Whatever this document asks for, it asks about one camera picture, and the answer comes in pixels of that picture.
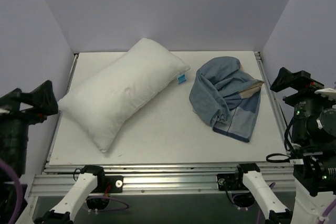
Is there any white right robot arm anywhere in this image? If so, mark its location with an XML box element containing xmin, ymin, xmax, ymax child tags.
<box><xmin>233</xmin><ymin>67</ymin><xmax>335</xmax><ymax>223</ymax></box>

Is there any white pillow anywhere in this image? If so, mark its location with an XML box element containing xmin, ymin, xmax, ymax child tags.
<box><xmin>58</xmin><ymin>38</ymin><xmax>190</xmax><ymax>153</ymax></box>

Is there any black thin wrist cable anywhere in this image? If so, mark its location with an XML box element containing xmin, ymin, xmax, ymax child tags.
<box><xmin>265</xmin><ymin>119</ymin><xmax>297</xmax><ymax>164</ymax></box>

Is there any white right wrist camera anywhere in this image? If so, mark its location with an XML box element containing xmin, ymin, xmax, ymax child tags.
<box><xmin>314</xmin><ymin>88</ymin><xmax>336</xmax><ymax>101</ymax></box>

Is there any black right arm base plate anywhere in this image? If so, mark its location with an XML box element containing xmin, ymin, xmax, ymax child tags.
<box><xmin>216</xmin><ymin>173</ymin><xmax>248</xmax><ymax>191</ymax></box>

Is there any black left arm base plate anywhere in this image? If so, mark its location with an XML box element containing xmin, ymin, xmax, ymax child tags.
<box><xmin>92</xmin><ymin>175</ymin><xmax>124</xmax><ymax>195</ymax></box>

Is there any aluminium front rail frame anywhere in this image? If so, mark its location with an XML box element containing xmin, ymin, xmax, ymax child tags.
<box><xmin>27</xmin><ymin>162</ymin><xmax>322</xmax><ymax>224</ymax></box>

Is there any aluminium right side rail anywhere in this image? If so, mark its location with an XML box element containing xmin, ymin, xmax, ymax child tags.
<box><xmin>254</xmin><ymin>52</ymin><xmax>289</xmax><ymax>153</ymax></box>

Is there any blue plaid pillowcase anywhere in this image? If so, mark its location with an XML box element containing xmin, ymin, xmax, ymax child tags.
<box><xmin>189</xmin><ymin>56</ymin><xmax>264</xmax><ymax>143</ymax></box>

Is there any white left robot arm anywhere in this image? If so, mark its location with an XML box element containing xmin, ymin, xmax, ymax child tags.
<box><xmin>1</xmin><ymin>80</ymin><xmax>106</xmax><ymax>223</ymax></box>

